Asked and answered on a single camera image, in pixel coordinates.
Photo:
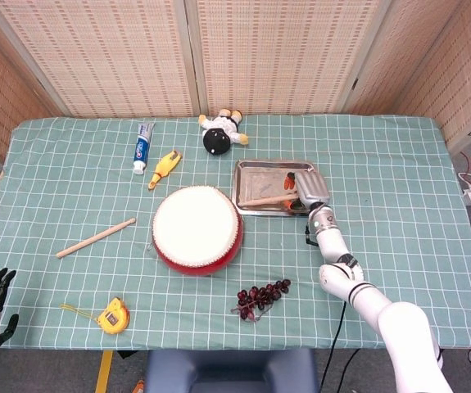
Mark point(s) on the blue white toothpaste tube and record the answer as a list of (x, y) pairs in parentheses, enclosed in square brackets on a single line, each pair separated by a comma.
[(141, 149)]

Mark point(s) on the purple plastic grape bunch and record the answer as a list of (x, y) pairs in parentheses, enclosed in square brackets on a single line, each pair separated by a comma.
[(259, 296)]

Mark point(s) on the yellow tape measure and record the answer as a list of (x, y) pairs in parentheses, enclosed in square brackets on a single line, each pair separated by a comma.
[(114, 317)]

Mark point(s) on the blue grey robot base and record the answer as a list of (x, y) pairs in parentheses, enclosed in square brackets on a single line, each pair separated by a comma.
[(231, 370)]

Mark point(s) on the green checked tablecloth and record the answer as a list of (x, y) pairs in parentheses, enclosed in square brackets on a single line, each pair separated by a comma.
[(382, 163)]

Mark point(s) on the plush doll with black hair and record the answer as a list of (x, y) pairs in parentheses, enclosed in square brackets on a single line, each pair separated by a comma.
[(218, 137)]

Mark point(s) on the orange-tipped silver right robot hand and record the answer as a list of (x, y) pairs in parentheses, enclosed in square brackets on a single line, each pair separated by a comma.
[(313, 188)]

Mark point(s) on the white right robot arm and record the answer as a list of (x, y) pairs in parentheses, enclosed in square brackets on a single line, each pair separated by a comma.
[(403, 323)]

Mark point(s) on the red drum with white skin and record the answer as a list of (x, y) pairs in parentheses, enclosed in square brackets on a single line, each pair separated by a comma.
[(194, 225)]

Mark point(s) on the yellow rubber chicken toy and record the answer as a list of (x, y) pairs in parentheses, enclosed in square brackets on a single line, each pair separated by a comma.
[(165, 165)]

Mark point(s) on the stainless steel tray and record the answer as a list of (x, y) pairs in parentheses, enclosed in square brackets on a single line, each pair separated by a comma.
[(259, 178)]

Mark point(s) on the wooden drumstick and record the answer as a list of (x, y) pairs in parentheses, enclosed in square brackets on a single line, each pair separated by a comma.
[(96, 238), (265, 200)]

